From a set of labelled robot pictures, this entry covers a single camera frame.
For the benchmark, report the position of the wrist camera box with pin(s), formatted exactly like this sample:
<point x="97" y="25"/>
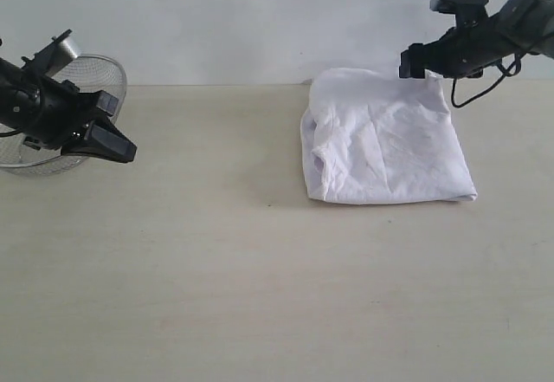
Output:
<point x="467" y="13"/>
<point x="53" y="58"/>

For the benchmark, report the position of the white t-shirt red lettering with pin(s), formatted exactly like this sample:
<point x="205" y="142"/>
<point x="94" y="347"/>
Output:
<point x="370" y="137"/>

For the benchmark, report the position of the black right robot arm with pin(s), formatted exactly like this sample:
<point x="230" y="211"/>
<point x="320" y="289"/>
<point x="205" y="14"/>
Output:
<point x="526" y="24"/>

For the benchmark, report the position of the metal wire mesh basket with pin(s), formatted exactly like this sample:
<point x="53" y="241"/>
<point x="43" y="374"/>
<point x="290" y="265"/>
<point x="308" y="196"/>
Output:
<point x="89" y="73"/>

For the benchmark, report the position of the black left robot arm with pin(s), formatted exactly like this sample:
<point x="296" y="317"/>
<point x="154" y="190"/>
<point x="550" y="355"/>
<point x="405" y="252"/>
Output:
<point x="7" y="70"/>

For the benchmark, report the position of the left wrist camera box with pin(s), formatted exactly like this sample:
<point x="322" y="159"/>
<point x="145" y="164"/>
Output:
<point x="53" y="58"/>

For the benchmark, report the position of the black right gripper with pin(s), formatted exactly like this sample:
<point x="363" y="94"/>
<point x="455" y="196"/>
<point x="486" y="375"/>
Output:
<point x="457" y="54"/>

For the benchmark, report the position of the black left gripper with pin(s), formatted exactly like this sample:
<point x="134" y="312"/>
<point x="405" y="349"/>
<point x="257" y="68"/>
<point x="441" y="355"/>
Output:
<point x="58" y="116"/>

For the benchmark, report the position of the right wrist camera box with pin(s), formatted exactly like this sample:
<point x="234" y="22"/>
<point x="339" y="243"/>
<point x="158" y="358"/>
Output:
<point x="467" y="13"/>

